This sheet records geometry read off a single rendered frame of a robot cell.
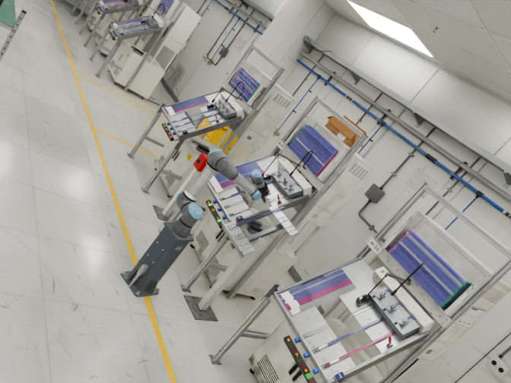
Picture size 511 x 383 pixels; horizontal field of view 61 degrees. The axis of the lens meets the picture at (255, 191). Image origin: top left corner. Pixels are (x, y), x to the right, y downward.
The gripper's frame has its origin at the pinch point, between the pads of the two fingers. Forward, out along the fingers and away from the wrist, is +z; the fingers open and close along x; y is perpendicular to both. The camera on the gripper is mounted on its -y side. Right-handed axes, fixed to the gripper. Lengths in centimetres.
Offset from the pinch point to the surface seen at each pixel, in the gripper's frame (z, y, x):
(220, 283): 22, -63, -35
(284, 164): 0.8, 36.4, 30.5
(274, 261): 65, -11, -10
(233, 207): -4.3, -23.8, 8.2
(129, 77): 59, -46, 460
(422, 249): -14, 63, -118
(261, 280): 81, -29, -10
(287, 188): -0.1, 23.2, 1.6
